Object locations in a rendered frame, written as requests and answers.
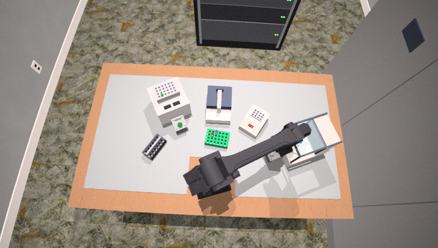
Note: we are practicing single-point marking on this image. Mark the green tube rack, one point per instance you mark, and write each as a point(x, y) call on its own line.
point(219, 139)

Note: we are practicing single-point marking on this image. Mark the light grey bench mat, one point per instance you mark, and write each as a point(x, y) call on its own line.
point(128, 122)

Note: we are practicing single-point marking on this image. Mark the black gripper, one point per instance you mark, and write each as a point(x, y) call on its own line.
point(283, 151)

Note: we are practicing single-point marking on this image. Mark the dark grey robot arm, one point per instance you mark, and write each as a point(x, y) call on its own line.
point(217, 172)

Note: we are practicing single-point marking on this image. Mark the white block with grey holes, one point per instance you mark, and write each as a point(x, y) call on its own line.
point(254, 120)

